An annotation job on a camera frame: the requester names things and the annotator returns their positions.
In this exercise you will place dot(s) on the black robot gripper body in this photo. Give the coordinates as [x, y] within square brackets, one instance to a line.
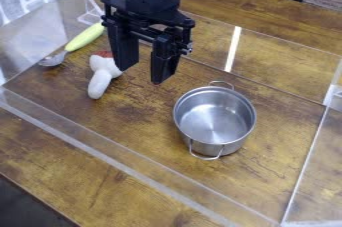
[149, 18]

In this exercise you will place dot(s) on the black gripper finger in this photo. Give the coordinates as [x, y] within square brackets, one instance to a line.
[164, 58]
[124, 46]

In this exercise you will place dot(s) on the white plush mushroom red cap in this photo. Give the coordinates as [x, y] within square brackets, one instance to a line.
[105, 71]

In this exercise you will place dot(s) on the silver steel pot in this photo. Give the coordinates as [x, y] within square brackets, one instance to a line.
[215, 118]

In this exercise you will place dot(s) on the clear acrylic triangle bracket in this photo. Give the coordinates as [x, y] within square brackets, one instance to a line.
[92, 15]

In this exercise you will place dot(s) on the spoon with green handle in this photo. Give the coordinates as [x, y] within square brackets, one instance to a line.
[82, 39]

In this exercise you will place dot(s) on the clear acrylic barrier front wall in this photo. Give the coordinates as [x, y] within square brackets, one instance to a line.
[201, 198]

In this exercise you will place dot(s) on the clear acrylic right wall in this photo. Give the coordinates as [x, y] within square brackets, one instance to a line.
[315, 201]

